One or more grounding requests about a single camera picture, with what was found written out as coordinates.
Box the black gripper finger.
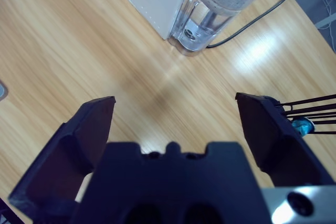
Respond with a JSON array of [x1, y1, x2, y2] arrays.
[[235, 92, 336, 188], [7, 96, 117, 222]]

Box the teal coffee capsule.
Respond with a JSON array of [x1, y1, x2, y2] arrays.
[[290, 118, 315, 137]]

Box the black capsule holder with rods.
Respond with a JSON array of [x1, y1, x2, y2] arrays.
[[274, 94, 336, 137]]

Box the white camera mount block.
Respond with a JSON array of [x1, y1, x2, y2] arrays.
[[0, 79, 9, 102]]

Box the black power cable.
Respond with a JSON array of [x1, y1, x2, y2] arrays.
[[206, 0, 295, 49]]

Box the grey metal frame leg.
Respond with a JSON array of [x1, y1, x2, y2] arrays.
[[314, 11, 336, 30]]

